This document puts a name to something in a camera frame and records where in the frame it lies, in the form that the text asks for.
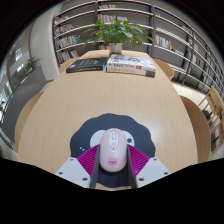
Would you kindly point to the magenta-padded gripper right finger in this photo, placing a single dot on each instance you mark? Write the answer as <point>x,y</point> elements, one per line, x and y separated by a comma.
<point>151,170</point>

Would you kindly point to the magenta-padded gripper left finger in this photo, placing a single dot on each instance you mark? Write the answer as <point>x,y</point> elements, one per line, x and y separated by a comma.
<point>73,170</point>

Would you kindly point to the pink computer mouse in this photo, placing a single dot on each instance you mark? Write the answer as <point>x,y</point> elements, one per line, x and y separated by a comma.
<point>113,150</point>

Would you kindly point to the dark cartoon-eyed mouse pad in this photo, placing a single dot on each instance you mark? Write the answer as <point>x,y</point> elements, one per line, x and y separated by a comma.
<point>83,136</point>

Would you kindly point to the group of slatted wooden chairs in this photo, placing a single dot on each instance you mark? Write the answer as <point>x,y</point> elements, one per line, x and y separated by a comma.
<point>215,103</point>

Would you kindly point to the white book with red lettering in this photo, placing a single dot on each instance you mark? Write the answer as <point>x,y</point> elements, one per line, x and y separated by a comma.
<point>130,72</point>

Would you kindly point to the black book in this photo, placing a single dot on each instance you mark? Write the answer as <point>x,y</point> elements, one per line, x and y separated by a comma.
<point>86,65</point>

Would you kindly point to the white illustrated cover book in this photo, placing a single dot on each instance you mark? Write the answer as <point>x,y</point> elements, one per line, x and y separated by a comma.
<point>131,61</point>

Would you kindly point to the green potted floor plant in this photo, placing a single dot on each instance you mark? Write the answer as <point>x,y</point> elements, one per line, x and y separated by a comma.
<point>30,65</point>

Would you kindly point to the green plant in white pot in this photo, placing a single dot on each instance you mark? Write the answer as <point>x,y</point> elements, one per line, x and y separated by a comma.
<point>116,33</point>

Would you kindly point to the grey shelf unit with books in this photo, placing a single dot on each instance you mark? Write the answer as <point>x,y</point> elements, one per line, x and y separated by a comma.
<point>133,11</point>

